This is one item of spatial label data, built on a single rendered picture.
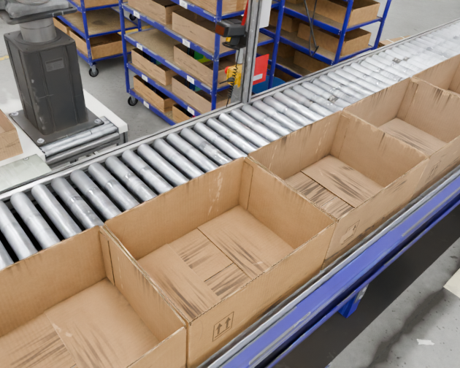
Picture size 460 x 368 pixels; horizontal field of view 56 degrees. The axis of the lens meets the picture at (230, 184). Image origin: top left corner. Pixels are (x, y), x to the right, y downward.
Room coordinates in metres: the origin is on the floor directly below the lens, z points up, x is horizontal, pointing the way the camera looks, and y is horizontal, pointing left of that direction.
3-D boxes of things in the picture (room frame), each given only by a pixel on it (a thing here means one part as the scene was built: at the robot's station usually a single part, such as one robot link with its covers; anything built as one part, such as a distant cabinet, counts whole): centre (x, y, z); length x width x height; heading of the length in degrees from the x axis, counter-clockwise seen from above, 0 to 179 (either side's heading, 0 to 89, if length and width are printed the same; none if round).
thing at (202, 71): (2.41, 0.17, 0.59); 0.40 x 0.30 x 0.10; 43
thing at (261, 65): (1.75, -0.06, 0.85); 0.16 x 0.01 x 0.13; 135
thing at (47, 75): (1.39, 0.69, 0.91); 0.26 x 0.26 x 0.33; 46
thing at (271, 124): (1.48, -0.21, 0.72); 0.52 x 0.05 x 0.05; 45
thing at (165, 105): (2.75, 0.52, 0.19); 0.40 x 0.30 x 0.10; 43
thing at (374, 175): (0.91, -0.27, 0.96); 0.39 x 0.29 x 0.17; 135
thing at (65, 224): (0.84, 0.44, 0.72); 0.52 x 0.05 x 0.05; 45
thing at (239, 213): (0.63, 0.01, 0.96); 0.39 x 0.29 x 0.17; 135
